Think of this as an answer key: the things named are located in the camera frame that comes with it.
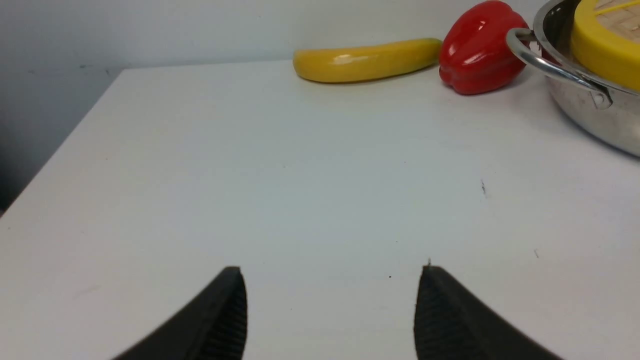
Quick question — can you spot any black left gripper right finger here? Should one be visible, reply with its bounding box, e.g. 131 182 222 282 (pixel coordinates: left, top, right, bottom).
414 265 560 360

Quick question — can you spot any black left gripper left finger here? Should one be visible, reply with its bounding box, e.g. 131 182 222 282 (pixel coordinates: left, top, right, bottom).
117 266 249 360

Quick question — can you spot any yellow toy banana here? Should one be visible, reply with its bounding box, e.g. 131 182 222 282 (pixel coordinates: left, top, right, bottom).
292 38 442 84

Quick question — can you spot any yellow-rimmed woven steamer lid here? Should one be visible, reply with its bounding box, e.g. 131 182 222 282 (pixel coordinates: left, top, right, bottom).
570 0 640 92

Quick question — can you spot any stainless steel pot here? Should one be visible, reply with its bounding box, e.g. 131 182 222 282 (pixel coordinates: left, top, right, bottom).
505 0 640 157

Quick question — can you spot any red toy bell pepper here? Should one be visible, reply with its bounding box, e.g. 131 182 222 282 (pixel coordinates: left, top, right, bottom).
438 0 528 96

